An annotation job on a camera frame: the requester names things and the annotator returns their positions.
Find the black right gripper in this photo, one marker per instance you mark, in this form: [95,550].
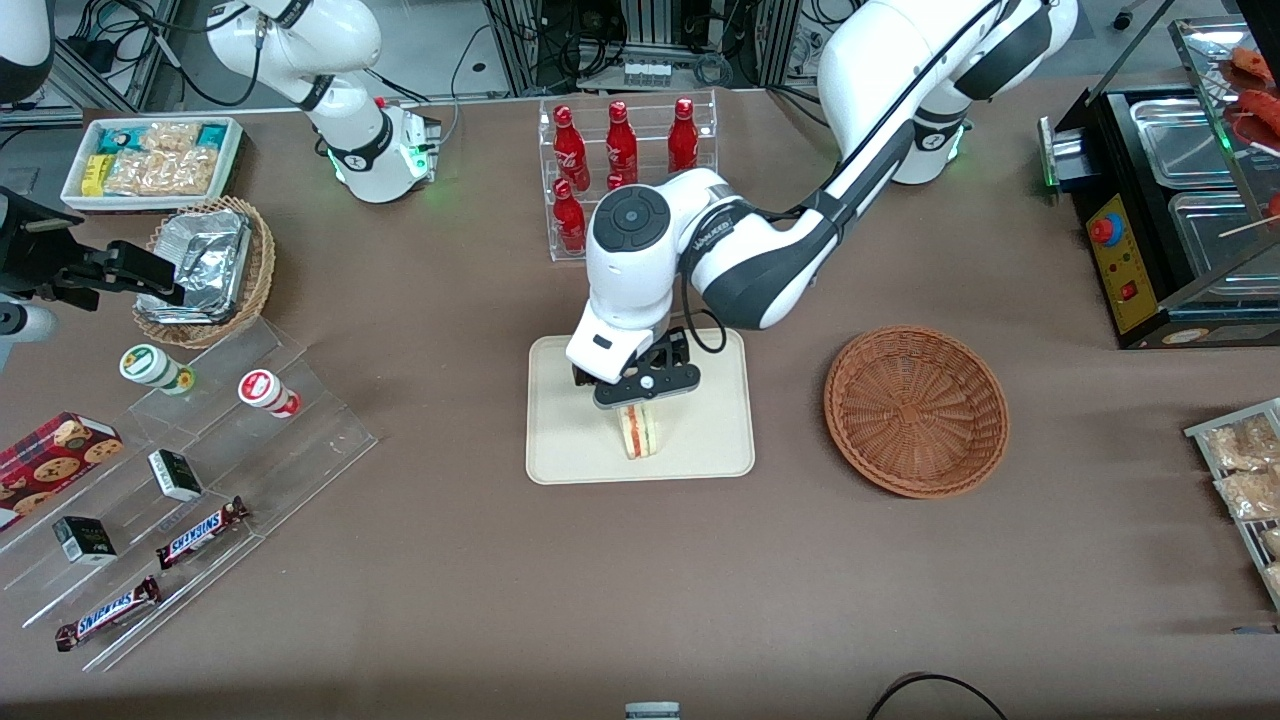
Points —
[30,240]

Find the tray of packaged snacks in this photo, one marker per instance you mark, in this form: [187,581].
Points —
[1240,530]

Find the clear acrylic bottle rack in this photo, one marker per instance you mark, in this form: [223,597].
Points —
[548,200]

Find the triangular sandwich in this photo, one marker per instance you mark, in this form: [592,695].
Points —
[640,435]

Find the red cookie box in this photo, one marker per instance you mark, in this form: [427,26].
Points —
[55,460]

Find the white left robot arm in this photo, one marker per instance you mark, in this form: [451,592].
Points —
[760,260]

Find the yellow snack packet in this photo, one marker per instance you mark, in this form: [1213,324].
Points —
[95,174]

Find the large clear cracker bag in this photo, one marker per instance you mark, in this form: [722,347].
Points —
[160,172]

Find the beige plastic tray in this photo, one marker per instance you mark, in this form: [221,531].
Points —
[700,440]

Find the small clear cracker bag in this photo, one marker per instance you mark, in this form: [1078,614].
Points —
[170,136]

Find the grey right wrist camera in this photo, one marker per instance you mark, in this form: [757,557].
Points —
[25,322]

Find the small grey object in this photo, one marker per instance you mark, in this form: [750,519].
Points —
[652,711]

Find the clear acrylic stepped shelf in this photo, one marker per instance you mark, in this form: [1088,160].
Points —
[270,455]

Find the brown round wicker basket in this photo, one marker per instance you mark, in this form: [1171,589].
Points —
[915,410]

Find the silver box with green light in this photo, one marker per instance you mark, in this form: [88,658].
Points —
[1065,155]

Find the snickers bar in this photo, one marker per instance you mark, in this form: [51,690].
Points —
[200,533]
[108,613]

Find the small black box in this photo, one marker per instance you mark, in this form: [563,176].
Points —
[176,475]
[85,540]

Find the red lid yogurt cup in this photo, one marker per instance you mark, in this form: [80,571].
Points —
[265,390]

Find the clear bag of crackers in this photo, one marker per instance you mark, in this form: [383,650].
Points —
[1250,495]
[1272,542]
[1240,447]
[1274,578]

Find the light wicker basket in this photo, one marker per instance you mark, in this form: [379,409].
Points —
[262,260]

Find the white rectangular snack tray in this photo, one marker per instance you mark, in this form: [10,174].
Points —
[232,160]

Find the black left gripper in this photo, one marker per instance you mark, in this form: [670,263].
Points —
[668,353]

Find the aluminium equipment rack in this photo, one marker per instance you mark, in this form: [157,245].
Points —
[650,40]

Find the black food warmer machine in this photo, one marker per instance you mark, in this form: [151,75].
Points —
[1130,270]

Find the crumpled foil container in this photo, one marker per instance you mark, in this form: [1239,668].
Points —
[205,262]

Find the green lid yogurt cup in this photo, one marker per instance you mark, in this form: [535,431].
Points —
[150,365]

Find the teal snack packet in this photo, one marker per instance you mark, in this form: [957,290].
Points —
[212,134]
[117,139]

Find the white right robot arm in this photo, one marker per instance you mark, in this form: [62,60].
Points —
[330,60]

